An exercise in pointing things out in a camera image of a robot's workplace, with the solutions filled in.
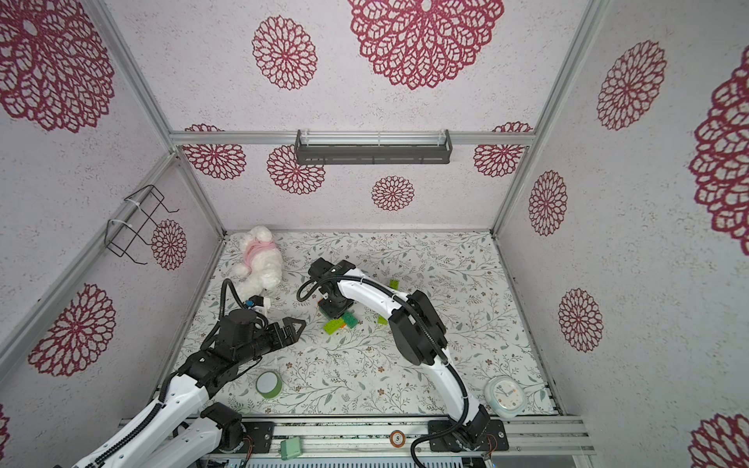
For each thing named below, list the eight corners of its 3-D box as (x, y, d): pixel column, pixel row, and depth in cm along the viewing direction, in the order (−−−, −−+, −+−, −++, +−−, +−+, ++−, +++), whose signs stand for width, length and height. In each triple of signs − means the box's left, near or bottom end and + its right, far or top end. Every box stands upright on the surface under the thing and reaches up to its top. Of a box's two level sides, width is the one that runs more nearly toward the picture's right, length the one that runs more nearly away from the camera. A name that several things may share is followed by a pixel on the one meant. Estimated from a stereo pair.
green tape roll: (259, 398, 82) (253, 392, 78) (264, 377, 86) (258, 370, 81) (280, 398, 82) (275, 392, 78) (284, 377, 86) (279, 370, 81)
